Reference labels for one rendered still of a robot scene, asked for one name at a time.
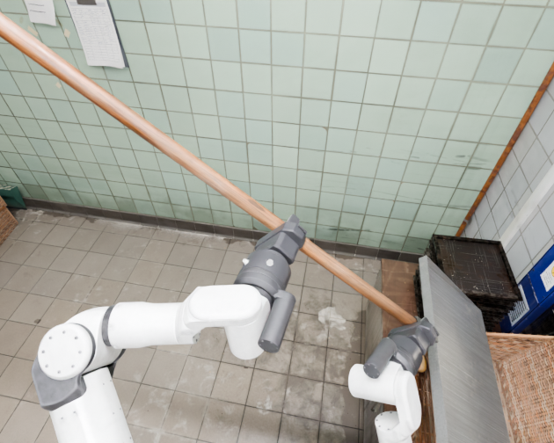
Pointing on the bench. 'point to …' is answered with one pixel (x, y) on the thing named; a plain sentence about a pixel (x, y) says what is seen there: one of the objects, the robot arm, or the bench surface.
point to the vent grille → (519, 308)
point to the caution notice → (551, 275)
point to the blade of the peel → (460, 365)
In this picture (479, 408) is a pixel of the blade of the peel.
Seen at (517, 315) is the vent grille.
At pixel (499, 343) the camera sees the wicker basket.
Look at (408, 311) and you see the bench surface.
